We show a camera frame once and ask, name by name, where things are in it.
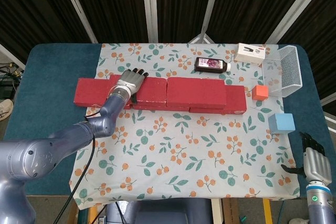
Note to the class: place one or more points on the beige shoe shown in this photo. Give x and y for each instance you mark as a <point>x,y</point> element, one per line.
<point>5,108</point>

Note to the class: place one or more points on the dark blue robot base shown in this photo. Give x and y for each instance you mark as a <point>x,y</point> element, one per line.
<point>162,212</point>

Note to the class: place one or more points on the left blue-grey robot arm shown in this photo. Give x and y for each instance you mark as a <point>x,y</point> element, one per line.
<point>26,161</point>

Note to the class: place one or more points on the floral leaf fruit tablecloth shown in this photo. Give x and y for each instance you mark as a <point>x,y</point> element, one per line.
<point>168,155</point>

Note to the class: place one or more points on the clear plastic container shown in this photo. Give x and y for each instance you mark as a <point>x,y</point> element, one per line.
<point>271,77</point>

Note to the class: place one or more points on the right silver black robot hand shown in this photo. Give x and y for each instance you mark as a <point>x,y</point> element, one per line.
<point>317,167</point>

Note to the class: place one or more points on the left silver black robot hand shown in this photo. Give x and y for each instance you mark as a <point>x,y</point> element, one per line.
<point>130,81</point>

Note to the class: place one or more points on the red rectangular foam brick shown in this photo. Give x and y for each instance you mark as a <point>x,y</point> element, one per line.
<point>157,107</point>
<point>153,89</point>
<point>236,100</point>
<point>86,93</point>
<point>195,91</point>

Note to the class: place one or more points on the white cardboard product box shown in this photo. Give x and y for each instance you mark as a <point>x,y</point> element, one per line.
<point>249,53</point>

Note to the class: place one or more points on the dark brown labelled bottle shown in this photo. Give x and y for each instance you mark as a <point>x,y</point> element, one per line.
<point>211,64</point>

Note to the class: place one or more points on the light blue foam cube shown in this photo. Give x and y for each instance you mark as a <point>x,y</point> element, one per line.
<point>282,123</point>

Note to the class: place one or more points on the teal blue table cover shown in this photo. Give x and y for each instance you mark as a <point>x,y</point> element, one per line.
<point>52,64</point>

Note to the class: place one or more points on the orange foam cube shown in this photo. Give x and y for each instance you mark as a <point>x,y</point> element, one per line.
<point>260,93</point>

